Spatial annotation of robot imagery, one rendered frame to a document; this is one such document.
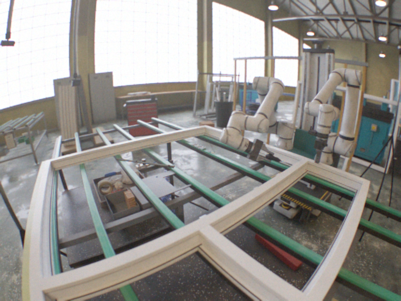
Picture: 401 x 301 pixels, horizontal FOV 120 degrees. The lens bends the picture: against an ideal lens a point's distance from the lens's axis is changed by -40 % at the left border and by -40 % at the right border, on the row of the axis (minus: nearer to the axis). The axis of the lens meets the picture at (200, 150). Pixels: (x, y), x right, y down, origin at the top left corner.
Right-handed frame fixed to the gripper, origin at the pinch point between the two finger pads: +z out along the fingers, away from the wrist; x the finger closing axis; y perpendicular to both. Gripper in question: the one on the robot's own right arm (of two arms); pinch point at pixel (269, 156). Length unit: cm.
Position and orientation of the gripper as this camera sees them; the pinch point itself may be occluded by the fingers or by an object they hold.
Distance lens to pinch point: 122.4
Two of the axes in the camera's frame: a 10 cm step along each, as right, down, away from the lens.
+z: 9.2, 3.9, 0.9
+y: 0.7, 0.6, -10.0
